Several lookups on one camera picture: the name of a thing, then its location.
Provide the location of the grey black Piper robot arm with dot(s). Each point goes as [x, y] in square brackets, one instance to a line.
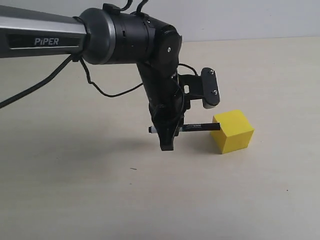
[105, 36]

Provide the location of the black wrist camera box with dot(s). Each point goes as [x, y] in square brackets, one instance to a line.
[211, 94]

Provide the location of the yellow cube block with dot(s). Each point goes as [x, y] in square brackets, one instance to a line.
[235, 131]

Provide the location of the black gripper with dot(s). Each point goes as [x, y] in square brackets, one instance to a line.
[169, 99]

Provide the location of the black and white marker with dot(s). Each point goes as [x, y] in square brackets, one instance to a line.
[193, 127]

